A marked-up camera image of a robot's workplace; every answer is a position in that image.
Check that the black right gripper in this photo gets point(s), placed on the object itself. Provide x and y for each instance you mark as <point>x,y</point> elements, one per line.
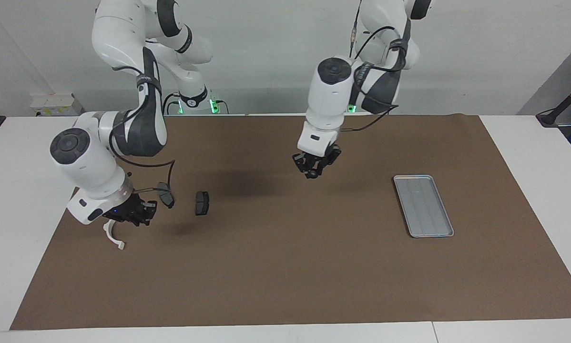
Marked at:
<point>126,209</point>

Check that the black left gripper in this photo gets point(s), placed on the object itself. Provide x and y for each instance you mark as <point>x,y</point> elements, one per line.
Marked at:
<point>319,156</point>

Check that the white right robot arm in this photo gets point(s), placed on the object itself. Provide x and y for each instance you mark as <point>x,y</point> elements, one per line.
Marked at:
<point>83,162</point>

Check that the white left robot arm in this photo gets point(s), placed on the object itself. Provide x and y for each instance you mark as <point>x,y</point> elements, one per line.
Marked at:
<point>331,95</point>

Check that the silver metal tray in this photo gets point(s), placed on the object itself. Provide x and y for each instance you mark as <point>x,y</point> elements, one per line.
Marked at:
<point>423,207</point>

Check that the elongated dark brake pad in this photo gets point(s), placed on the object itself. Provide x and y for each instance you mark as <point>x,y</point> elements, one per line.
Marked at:
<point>165,196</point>

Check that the rectangular dark brake pad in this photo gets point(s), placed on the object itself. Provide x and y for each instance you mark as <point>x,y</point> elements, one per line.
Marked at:
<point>202,204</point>

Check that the brown table mat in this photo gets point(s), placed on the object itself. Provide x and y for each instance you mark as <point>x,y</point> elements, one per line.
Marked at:
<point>290,267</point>

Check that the white power strip box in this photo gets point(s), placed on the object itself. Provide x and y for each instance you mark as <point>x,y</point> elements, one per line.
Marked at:
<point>56,105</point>

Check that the black angled stand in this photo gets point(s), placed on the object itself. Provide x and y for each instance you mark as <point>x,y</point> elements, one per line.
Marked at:
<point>550,118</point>

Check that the white curved plastic bracket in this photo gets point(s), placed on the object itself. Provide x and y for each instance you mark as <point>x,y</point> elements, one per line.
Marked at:
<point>109,238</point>

